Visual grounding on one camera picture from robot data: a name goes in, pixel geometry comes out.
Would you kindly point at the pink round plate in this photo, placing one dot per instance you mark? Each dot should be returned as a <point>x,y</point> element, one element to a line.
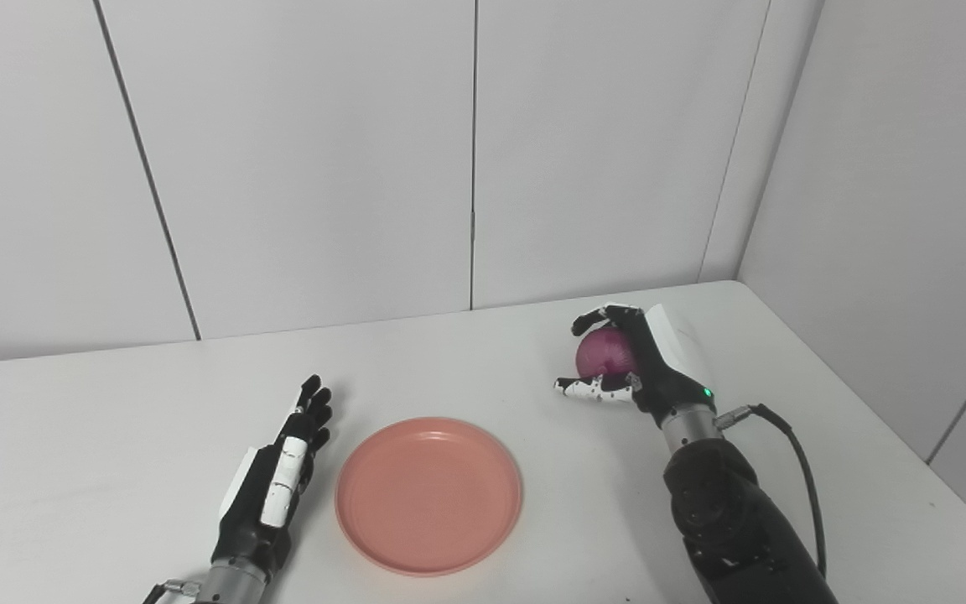
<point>428,497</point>

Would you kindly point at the purple red onion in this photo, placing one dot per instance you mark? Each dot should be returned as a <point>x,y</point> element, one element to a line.
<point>605,354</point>

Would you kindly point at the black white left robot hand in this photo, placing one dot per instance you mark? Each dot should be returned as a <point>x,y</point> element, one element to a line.
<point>269,495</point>

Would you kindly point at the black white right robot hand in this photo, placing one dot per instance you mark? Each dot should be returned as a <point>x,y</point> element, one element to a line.
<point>663,369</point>

